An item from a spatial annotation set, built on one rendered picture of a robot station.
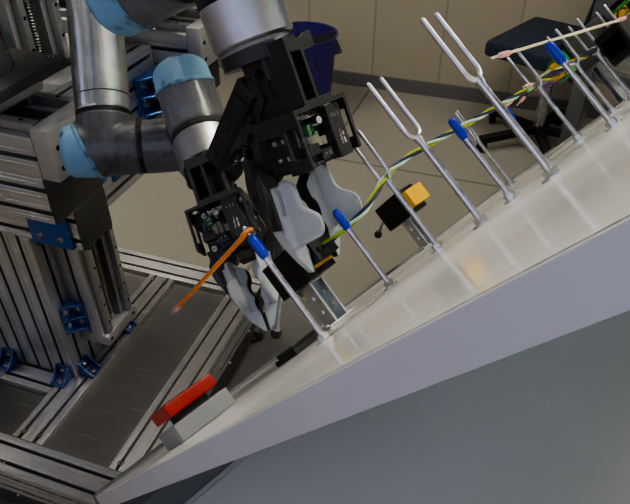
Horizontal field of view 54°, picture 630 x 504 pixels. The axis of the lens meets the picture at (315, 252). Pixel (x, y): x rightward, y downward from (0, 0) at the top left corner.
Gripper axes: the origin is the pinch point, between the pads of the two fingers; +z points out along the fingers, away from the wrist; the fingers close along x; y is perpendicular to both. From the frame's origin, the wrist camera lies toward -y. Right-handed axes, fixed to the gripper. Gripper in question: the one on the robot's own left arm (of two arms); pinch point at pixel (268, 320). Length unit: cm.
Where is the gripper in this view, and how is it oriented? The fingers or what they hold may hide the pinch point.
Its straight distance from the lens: 73.7
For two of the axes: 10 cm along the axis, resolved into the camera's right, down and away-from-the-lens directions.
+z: 3.4, 8.9, -3.0
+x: 9.2, -3.8, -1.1
